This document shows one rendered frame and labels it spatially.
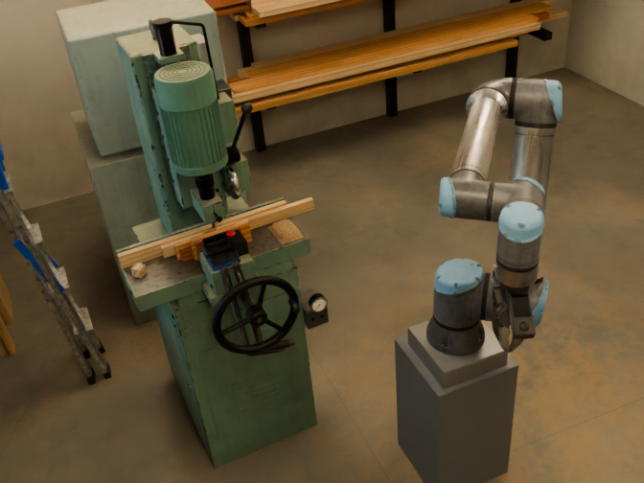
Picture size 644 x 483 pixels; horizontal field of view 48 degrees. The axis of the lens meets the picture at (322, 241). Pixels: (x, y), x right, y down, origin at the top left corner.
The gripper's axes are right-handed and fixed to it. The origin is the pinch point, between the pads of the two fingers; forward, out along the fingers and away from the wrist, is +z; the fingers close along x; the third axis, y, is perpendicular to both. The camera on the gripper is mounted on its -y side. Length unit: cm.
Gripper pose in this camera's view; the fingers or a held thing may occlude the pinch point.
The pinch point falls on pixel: (509, 350)
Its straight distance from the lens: 177.5
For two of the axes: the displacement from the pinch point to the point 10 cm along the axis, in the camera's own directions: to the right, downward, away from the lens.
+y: 0.1, -5.7, 8.2
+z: 0.6, 8.2, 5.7
